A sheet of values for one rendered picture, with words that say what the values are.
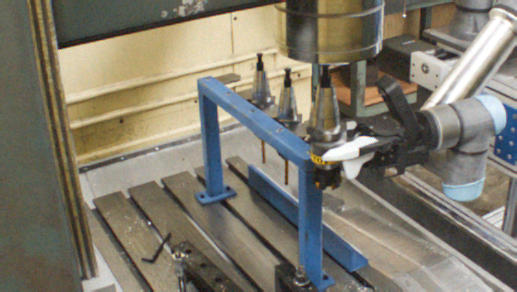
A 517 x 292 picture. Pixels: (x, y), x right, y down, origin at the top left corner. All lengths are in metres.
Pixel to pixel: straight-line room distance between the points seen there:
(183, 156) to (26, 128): 1.66
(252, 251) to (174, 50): 0.72
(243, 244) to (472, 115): 0.67
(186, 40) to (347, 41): 1.16
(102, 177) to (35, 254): 1.54
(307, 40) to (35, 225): 0.53
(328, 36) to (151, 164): 1.25
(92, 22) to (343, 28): 0.36
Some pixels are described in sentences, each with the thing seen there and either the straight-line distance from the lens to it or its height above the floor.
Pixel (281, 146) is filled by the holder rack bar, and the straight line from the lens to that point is 1.32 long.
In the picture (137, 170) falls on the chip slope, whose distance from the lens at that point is 2.06.
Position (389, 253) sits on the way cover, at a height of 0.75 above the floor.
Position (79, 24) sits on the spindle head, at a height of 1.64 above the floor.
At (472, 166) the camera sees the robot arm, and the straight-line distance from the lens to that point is 1.22.
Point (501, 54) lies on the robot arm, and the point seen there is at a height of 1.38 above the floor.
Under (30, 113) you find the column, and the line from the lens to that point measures 0.46.
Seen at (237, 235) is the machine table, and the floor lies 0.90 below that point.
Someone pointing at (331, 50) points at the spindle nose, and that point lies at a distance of 0.92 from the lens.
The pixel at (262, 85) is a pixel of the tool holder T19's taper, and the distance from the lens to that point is 1.48.
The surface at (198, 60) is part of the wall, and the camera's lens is 2.07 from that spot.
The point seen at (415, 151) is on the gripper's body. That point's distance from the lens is 1.15.
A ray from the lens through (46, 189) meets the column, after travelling 0.49.
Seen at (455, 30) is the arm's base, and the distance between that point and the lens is 2.11.
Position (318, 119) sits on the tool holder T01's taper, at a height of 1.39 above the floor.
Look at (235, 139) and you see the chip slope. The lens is 2.18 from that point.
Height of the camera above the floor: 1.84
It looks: 25 degrees down
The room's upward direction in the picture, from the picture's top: 1 degrees counter-clockwise
